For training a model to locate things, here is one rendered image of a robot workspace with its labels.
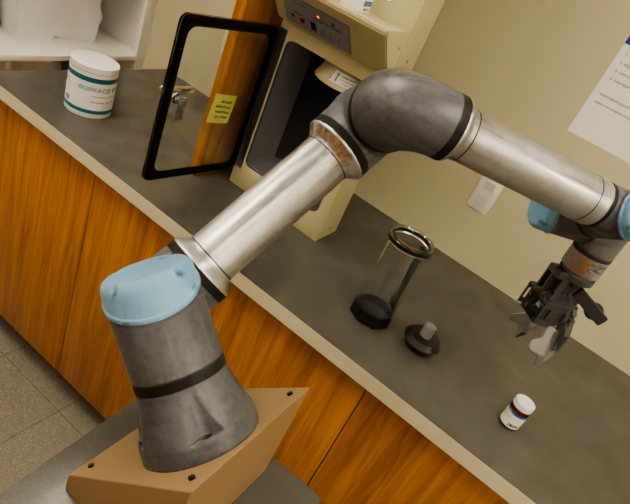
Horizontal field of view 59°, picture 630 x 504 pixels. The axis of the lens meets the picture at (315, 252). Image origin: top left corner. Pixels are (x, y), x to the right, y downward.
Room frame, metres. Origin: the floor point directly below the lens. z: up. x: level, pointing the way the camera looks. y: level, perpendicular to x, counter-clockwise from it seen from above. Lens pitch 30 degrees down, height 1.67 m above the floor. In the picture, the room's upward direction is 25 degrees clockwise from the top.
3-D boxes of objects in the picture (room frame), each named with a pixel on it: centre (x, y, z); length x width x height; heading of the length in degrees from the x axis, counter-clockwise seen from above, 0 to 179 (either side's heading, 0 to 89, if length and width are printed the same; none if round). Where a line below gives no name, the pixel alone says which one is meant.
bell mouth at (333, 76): (1.45, 0.11, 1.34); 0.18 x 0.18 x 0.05
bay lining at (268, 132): (1.48, 0.12, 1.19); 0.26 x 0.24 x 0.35; 69
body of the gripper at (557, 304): (1.00, -0.46, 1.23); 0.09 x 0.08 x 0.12; 112
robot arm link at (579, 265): (1.00, -0.47, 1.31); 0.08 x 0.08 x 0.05
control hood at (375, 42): (1.31, 0.18, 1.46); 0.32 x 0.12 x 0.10; 69
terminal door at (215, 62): (1.27, 0.38, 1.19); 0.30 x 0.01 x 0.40; 154
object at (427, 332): (1.06, -0.31, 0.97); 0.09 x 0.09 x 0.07
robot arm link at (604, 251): (1.00, -0.46, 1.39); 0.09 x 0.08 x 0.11; 108
